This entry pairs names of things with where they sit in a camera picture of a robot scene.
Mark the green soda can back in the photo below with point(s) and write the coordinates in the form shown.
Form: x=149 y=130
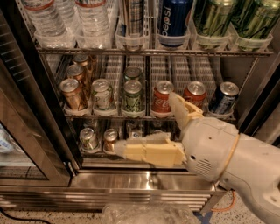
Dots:
x=132 y=73

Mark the green silver can bottom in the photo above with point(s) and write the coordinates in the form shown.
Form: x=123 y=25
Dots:
x=88 y=139

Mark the red Coca-Cola can right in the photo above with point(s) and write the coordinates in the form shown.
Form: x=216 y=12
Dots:
x=195 y=93

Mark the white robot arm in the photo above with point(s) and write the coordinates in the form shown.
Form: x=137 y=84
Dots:
x=253 y=170

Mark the green can top shelf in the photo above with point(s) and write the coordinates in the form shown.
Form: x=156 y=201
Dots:
x=212 y=17

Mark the white green soda can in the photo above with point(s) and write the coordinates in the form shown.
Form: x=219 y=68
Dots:
x=102 y=94

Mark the middle wire shelf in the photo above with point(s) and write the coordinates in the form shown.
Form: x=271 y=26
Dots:
x=143 y=118

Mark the top wire shelf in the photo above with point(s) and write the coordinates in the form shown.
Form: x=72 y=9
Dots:
x=152 y=52

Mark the gold can back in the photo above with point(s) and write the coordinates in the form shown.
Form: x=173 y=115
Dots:
x=84 y=61

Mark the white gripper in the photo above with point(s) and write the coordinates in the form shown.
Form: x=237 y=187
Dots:
x=210 y=149

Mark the clear plastic bag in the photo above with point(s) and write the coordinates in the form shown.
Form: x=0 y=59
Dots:
x=147 y=214

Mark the red coca-cola can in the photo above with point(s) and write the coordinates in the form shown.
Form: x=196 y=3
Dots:
x=195 y=93
x=161 y=93

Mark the stainless steel fridge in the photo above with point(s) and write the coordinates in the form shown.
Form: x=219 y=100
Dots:
x=99 y=178

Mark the green can far right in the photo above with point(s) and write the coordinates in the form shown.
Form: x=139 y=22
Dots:
x=254 y=19

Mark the glass fridge door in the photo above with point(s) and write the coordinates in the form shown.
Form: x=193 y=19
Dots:
x=24 y=113

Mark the dark blue soda can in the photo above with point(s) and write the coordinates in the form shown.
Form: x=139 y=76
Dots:
x=223 y=98

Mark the clear water bottle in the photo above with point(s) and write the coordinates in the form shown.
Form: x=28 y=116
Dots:
x=93 y=17
x=45 y=17
x=68 y=11

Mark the gold can bottom shelf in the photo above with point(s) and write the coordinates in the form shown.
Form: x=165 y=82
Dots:
x=109 y=139

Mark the gold can front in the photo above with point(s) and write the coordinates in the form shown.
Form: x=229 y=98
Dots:
x=73 y=93

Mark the wire shelf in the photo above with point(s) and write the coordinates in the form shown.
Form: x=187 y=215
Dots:
x=152 y=52
x=143 y=118

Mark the red Coca-Cola can left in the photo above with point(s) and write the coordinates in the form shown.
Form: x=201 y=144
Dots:
x=161 y=93

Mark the green soda can front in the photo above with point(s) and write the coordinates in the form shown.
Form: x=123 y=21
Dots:
x=132 y=99

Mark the gold can middle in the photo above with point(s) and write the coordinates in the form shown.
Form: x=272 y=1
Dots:
x=80 y=74

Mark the blue Pepsi can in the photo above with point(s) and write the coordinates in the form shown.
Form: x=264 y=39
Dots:
x=172 y=21

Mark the plaid tall can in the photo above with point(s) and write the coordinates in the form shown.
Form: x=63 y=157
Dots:
x=132 y=18

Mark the silver can bottom shelf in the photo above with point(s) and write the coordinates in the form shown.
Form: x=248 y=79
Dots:
x=135 y=133

